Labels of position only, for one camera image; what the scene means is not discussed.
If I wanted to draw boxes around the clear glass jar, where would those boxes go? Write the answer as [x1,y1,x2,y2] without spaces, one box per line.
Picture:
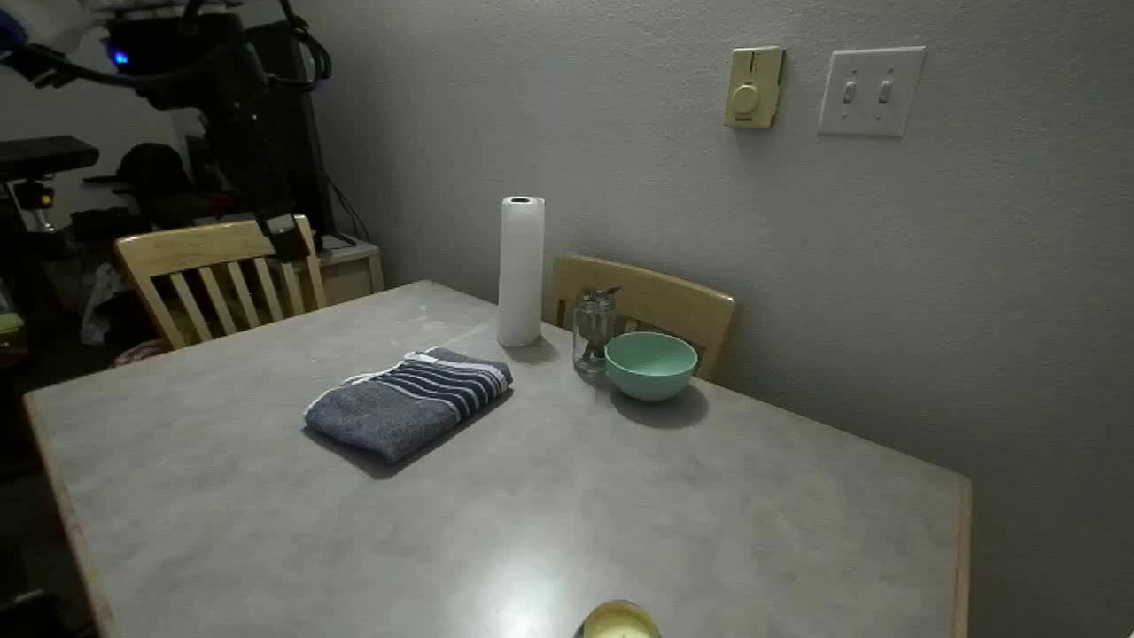
[569,288,618,377]

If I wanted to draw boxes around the white double light switch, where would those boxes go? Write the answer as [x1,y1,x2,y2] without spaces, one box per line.
[820,47,925,138]

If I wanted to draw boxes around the yellow candle jar lid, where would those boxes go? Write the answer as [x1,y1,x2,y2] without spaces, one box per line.
[574,598,662,638]

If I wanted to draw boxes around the beige wall thermostat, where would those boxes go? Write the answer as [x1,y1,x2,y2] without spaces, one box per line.
[726,47,786,130]

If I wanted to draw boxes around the wooden slatted chair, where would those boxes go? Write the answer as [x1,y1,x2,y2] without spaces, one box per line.
[116,212,325,348]

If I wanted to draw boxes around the mint green bowl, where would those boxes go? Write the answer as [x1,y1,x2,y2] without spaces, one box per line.
[603,329,698,400]

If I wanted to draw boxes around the blue striped towel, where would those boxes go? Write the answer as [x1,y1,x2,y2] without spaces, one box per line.
[305,348,512,466]

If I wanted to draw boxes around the white paper towel roll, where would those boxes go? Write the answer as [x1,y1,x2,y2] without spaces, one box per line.
[495,197,546,348]

